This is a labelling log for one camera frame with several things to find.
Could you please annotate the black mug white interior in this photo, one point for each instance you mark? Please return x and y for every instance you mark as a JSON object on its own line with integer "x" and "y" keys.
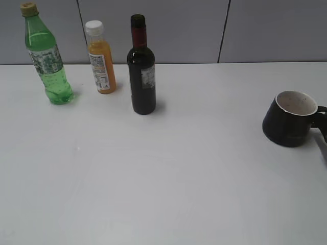
{"x": 290, "y": 117}

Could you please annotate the orange juice bottle white cap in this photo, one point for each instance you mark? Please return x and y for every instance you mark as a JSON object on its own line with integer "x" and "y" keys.
{"x": 100, "y": 57}

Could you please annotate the green plastic soda bottle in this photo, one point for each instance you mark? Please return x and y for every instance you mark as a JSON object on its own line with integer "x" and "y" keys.
{"x": 44, "y": 53}

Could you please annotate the dark red wine bottle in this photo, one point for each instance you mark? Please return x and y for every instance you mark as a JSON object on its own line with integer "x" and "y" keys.
{"x": 141, "y": 65}

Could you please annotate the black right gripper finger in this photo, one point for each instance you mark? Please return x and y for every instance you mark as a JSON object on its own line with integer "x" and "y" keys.
{"x": 322, "y": 127}

